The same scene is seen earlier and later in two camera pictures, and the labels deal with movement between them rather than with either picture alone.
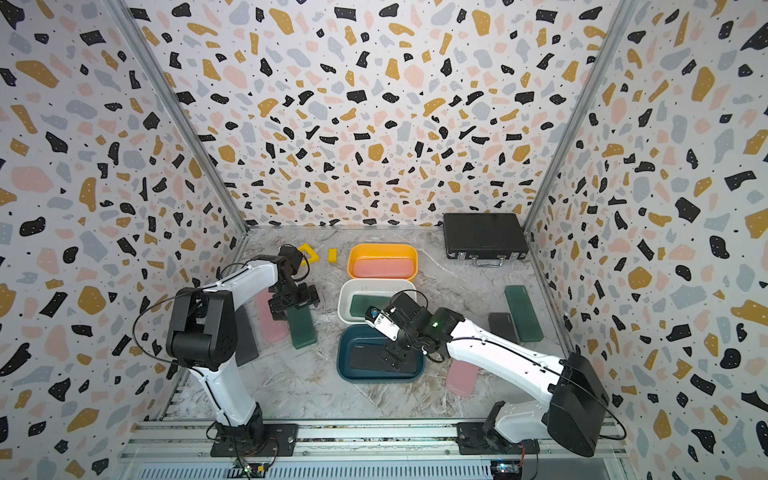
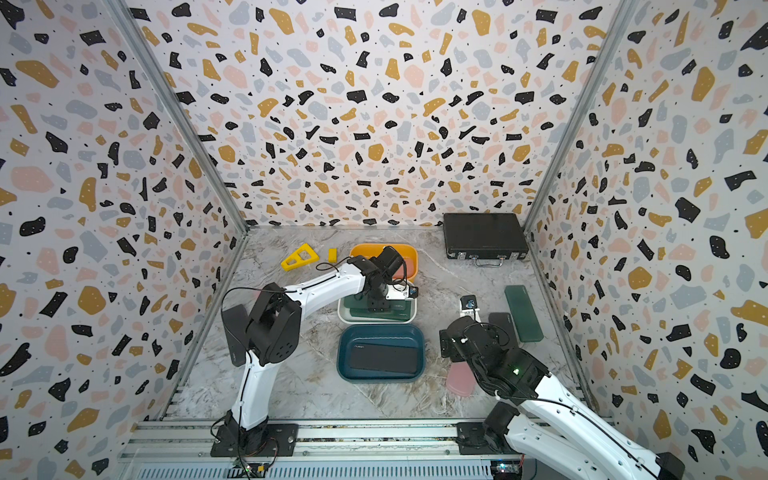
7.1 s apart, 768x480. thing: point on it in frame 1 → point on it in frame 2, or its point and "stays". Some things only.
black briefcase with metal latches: x=486 y=238 stays
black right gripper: x=397 y=356 → x=452 y=352
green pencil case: x=523 y=314 stays
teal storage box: x=347 y=374 stays
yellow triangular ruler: x=314 y=255 stays
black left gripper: x=308 y=295 → x=378 y=306
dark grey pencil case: x=366 y=356 stays
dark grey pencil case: x=501 y=324 stays
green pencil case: x=302 y=326 → x=359 y=309
